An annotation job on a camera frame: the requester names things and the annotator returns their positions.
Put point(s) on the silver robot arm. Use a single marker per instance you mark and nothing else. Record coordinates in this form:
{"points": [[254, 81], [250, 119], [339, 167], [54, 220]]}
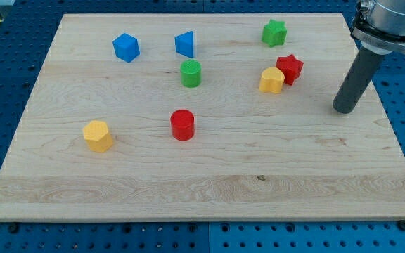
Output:
{"points": [[380, 25]]}

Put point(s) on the yellow heart block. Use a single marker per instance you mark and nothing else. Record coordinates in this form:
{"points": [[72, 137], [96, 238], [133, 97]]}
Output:
{"points": [[271, 80]]}

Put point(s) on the red star block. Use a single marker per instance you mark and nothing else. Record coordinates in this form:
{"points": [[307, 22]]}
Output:
{"points": [[291, 68]]}

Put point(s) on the green star block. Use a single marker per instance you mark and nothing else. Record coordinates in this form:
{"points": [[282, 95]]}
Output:
{"points": [[274, 33]]}

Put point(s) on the red cylinder block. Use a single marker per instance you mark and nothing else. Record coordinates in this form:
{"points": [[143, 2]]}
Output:
{"points": [[183, 124]]}

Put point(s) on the green cylinder block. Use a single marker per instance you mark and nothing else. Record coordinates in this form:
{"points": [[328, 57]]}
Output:
{"points": [[190, 73]]}

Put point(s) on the light wooden board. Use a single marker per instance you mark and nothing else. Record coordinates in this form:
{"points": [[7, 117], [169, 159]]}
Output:
{"points": [[254, 156]]}

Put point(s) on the blue triangular prism block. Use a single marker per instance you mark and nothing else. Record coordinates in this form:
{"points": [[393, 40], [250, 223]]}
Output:
{"points": [[184, 44]]}

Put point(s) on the yellow hexagon block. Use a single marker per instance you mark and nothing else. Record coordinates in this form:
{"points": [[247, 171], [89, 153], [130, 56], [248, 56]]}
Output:
{"points": [[97, 136]]}

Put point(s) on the blue cube block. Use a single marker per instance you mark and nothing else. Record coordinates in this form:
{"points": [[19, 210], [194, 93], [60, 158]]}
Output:
{"points": [[126, 47]]}

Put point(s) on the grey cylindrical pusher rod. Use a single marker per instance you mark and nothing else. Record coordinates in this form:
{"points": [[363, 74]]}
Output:
{"points": [[360, 74]]}

